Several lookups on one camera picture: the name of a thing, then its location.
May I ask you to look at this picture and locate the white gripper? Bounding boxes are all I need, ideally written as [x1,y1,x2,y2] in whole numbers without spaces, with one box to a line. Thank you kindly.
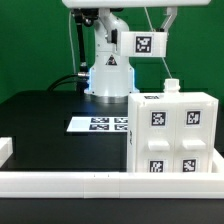
[62,0,211,44]

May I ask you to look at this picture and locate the white cabinet top box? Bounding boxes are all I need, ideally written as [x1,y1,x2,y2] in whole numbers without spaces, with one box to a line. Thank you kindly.
[117,31,167,58]

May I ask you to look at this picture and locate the white cabinet body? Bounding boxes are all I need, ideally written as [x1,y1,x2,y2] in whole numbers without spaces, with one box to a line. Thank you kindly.
[127,79,218,172]

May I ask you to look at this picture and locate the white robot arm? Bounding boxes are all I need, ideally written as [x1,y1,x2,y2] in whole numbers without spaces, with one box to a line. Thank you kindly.
[62,0,211,103]

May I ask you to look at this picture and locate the white marker base sheet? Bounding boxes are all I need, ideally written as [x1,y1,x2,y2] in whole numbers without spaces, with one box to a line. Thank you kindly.
[67,116,128,133]

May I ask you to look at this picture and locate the white U-shaped fence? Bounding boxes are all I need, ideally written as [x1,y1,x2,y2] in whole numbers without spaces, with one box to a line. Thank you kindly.
[0,137,224,199]

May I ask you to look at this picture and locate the white thin cable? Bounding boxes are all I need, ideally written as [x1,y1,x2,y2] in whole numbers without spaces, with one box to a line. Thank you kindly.
[143,7,173,81]

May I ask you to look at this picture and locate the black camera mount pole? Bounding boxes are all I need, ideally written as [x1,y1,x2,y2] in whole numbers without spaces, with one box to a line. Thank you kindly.
[71,8,98,72]

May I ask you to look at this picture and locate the black cable bundle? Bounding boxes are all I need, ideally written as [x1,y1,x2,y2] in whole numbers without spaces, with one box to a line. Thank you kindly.
[46,73,88,92]

